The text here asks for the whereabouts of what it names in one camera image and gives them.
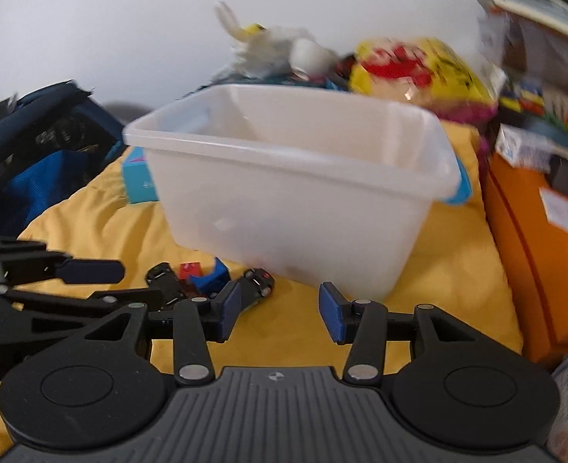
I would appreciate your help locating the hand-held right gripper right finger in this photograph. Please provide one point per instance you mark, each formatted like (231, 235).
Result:
(331, 317)

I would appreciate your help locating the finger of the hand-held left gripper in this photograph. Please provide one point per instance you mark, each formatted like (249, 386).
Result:
(72, 305)
(93, 272)

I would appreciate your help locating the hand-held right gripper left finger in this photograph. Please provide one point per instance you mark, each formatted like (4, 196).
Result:
(230, 309)

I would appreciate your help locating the dark blue building block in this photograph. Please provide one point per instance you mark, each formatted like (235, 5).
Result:
(211, 277)

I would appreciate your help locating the black toy car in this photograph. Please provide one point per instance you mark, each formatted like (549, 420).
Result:
(260, 282)
(166, 279)

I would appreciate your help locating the red toy car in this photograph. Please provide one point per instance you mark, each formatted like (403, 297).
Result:
(190, 270)

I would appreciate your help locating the white plastic storage bin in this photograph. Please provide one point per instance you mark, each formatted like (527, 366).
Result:
(289, 193)

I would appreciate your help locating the light blue carton box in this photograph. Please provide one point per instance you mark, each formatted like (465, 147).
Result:
(139, 178)

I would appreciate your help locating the dark blue fabric bag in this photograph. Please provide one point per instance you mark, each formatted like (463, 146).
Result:
(43, 154)

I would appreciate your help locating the yellow blanket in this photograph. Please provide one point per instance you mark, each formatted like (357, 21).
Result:
(448, 260)

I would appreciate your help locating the orange box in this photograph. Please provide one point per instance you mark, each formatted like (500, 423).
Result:
(530, 275)

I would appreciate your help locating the yellow snack bag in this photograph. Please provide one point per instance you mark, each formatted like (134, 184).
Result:
(424, 77)

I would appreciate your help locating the small white box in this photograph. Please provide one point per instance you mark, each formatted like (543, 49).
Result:
(523, 144)

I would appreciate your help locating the white plastic bag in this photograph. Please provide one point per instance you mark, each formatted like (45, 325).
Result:
(260, 50)

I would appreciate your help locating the pile of colourful toys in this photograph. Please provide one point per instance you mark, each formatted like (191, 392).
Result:
(549, 106)

